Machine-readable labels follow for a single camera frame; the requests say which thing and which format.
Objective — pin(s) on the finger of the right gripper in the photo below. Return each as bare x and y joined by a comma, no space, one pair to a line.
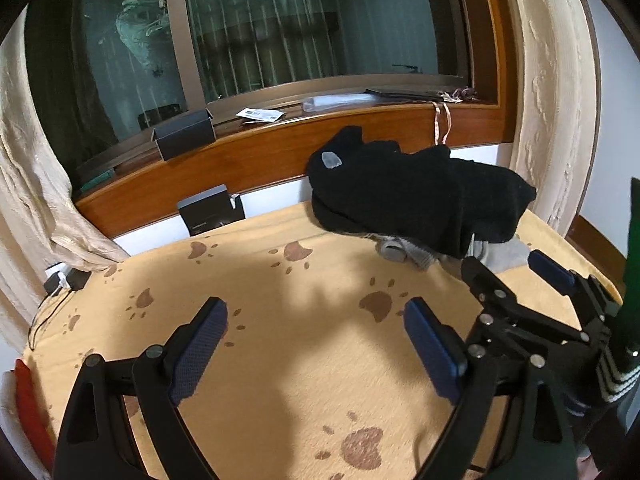
592,303
480,279

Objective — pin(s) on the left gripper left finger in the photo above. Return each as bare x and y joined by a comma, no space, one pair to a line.
96,440

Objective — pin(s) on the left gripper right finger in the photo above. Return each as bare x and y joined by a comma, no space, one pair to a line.
534,439

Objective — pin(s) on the black knit sweater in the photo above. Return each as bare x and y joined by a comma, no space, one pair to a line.
430,197

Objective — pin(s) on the grey garment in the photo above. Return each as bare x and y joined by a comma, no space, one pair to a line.
496,257

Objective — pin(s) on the red cloth item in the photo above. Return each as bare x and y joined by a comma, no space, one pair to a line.
30,417

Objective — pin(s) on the right beige curtain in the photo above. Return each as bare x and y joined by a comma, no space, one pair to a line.
558,108

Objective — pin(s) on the beige curtain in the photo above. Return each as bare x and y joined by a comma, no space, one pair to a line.
558,108
40,225

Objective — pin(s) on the black power adapter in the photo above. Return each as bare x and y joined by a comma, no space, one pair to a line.
63,276

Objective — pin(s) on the yellow paw print blanket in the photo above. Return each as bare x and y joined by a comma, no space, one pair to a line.
315,376

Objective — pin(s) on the left beige curtain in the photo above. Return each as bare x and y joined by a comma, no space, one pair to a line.
40,225

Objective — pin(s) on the black box on bed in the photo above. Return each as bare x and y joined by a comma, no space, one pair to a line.
210,209

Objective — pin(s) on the clear plastic tube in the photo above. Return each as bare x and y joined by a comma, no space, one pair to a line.
340,101

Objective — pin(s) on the white paper card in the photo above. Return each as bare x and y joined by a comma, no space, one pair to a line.
264,115

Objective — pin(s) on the dark box on sill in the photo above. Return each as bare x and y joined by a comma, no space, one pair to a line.
184,134

